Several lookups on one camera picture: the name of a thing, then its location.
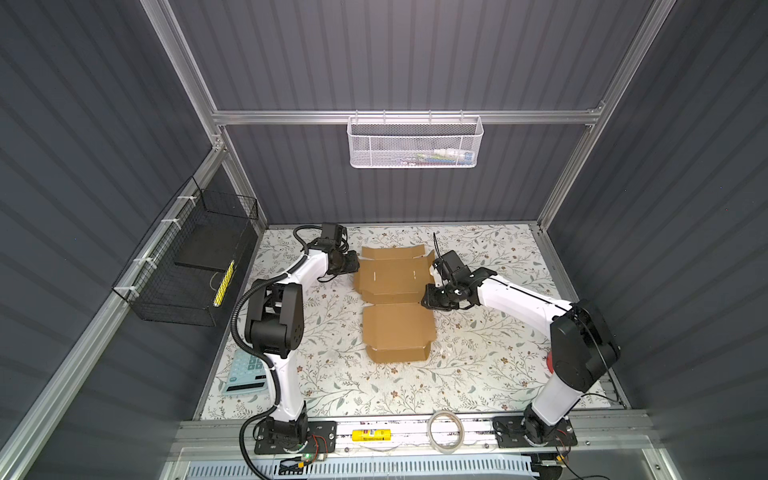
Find items in white basket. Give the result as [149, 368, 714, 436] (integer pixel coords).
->
[399, 148, 476, 168]

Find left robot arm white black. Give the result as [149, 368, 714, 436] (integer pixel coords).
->
[232, 223, 359, 424]

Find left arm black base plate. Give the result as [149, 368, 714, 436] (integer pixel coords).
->
[252, 418, 338, 455]

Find white wire mesh basket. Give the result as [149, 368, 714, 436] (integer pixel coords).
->
[346, 116, 484, 169]

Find black flat pad in basket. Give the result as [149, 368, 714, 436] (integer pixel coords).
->
[173, 225, 248, 273]

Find brown cardboard paper box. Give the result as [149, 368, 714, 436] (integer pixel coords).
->
[354, 244, 437, 364]

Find black corrugated cable hose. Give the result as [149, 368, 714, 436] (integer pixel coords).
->
[230, 224, 325, 480]

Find clear tape roll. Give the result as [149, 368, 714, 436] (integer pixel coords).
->
[426, 410, 466, 455]

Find black wire mesh basket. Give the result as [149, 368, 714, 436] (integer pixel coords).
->
[113, 180, 259, 327]

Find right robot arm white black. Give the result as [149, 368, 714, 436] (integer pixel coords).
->
[421, 250, 621, 427]

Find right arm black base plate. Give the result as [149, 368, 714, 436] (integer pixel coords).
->
[491, 415, 578, 449]

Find red pencil cup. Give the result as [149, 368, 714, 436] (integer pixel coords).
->
[545, 352, 554, 374]

